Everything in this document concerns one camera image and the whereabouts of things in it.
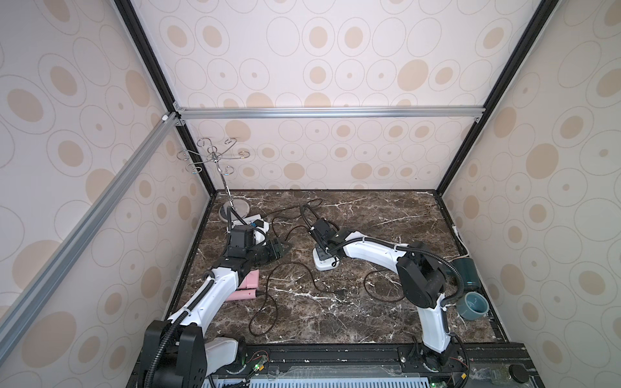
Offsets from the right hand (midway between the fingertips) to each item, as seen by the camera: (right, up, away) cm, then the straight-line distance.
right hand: (334, 248), depth 96 cm
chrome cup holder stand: (-48, +16, +21) cm, 55 cm away
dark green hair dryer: (+48, -8, -9) cm, 50 cm away
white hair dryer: (-25, +10, -19) cm, 33 cm away
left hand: (-15, +3, -15) cm, 21 cm away
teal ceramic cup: (+47, -19, -13) cm, 52 cm away
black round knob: (+46, -28, -32) cm, 63 cm away
